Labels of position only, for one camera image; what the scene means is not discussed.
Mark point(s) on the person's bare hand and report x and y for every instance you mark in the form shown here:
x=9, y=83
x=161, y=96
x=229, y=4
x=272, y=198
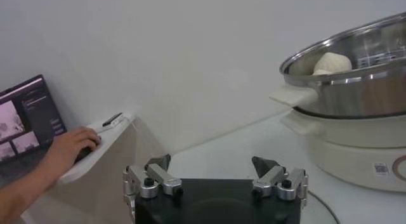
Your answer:
x=69, y=149

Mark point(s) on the black computer mouse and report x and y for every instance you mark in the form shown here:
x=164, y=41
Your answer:
x=85, y=154

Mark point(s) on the black and white phone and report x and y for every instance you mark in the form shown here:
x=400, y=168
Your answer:
x=112, y=119

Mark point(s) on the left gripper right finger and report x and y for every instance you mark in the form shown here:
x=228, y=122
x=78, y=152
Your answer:
x=269, y=177

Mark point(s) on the white desk with mouse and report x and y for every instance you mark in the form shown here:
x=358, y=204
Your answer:
x=104, y=168

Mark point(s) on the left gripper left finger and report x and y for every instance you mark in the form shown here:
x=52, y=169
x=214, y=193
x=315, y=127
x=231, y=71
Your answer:
x=163, y=177

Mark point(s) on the stainless steel steamer basket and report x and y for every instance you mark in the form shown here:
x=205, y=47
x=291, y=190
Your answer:
x=364, y=95

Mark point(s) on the dark laptop lit screen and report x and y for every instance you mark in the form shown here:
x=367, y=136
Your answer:
x=35, y=117

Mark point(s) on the person's bare forearm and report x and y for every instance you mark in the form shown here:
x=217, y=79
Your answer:
x=19, y=196

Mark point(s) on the white steamed baozi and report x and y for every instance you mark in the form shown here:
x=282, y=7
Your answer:
x=321, y=72
x=336, y=61

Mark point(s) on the cream electric cooker base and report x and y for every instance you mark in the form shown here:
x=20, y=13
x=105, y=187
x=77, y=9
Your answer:
x=349, y=155

